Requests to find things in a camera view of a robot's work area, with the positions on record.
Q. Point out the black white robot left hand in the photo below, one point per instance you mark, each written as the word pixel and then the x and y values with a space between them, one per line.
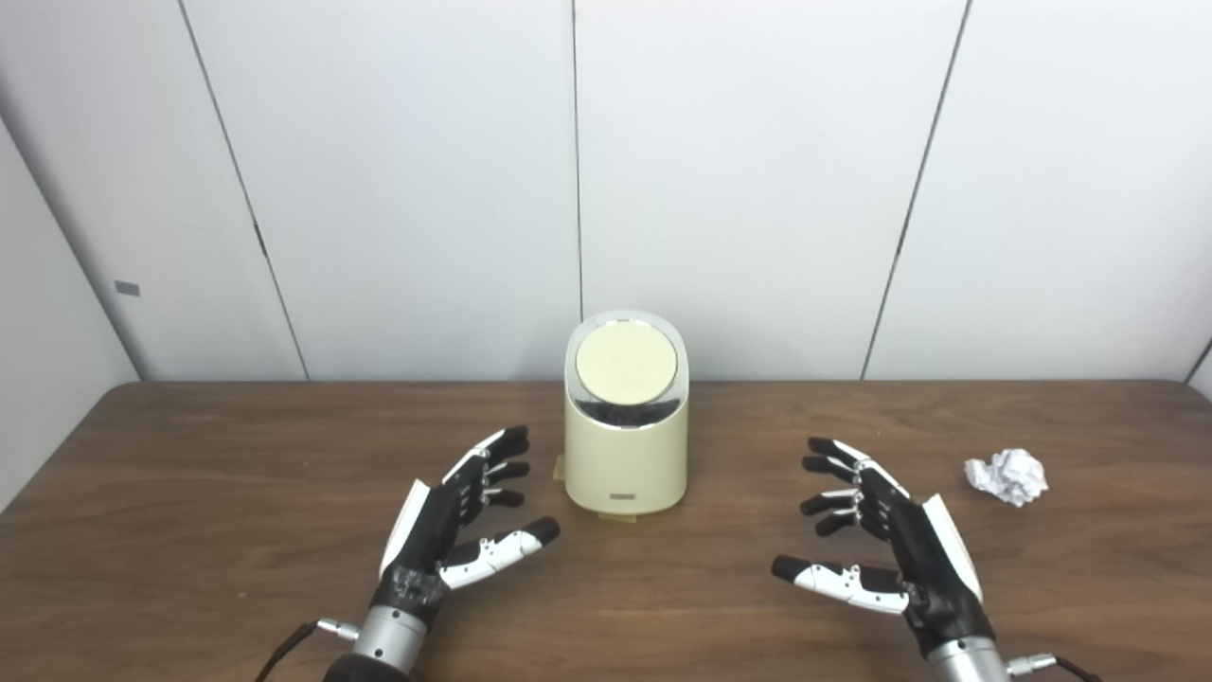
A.
pixel 426 530

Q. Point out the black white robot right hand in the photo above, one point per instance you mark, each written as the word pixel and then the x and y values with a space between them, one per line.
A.
pixel 923 559

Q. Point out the white paper ball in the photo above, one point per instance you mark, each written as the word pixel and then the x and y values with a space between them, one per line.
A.
pixel 1008 476

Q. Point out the cream-colored bin body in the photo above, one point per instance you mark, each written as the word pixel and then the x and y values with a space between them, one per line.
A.
pixel 625 459

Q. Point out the cream round bin lid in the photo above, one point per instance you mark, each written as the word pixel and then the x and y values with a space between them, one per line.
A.
pixel 627 364

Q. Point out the small gray wall label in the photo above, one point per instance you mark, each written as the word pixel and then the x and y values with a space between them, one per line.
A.
pixel 127 288

